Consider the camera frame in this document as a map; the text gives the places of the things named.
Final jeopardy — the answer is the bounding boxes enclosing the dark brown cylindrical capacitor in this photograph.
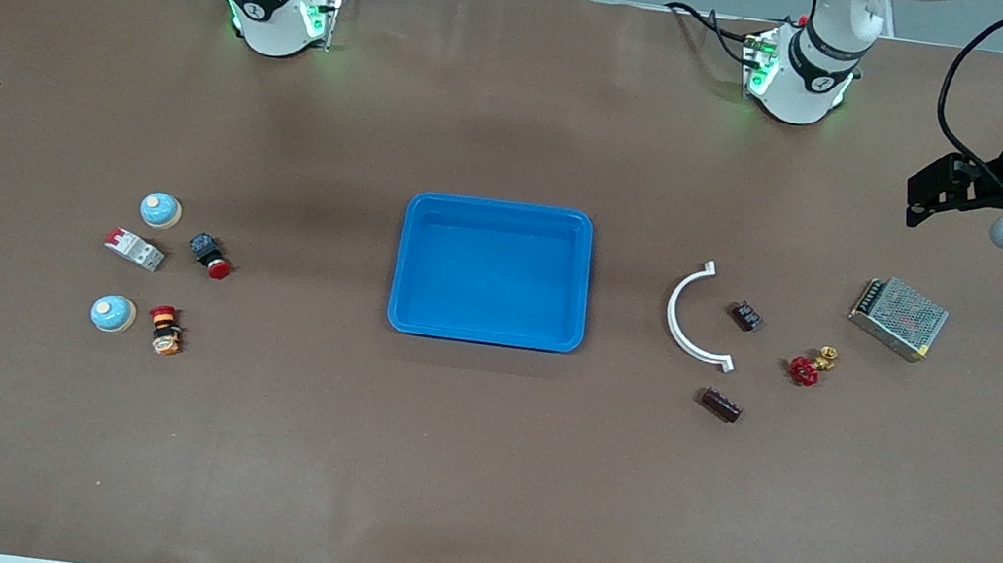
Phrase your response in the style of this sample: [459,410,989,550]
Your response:
[726,299,765,334]
[698,385,746,425]

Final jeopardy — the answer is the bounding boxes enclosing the blue service bell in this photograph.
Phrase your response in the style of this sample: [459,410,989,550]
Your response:
[87,291,139,337]
[137,190,185,233]

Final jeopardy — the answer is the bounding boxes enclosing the metal mesh power supply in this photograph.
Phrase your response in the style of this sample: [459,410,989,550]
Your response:
[843,271,954,367]

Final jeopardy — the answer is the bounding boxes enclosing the white red circuit breaker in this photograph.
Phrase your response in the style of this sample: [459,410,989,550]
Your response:
[100,226,169,274]

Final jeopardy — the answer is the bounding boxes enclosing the red orange emergency stop button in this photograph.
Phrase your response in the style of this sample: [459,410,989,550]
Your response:
[143,303,189,360]

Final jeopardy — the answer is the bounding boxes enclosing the blue plastic tray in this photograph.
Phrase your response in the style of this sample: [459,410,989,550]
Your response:
[385,186,603,360]

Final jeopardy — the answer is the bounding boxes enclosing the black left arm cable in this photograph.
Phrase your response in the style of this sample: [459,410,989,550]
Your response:
[928,0,1003,182]

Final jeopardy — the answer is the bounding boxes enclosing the red handle brass valve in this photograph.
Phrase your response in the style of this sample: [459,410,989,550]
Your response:
[787,341,841,392]

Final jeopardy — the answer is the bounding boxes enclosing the black base cable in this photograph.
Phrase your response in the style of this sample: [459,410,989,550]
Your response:
[659,0,776,72]

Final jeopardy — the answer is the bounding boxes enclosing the white curved plastic bracket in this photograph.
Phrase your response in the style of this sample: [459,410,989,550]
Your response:
[659,256,750,375]

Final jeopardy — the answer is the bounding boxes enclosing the red push button switch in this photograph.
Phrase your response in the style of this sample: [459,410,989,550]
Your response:
[185,230,238,283]

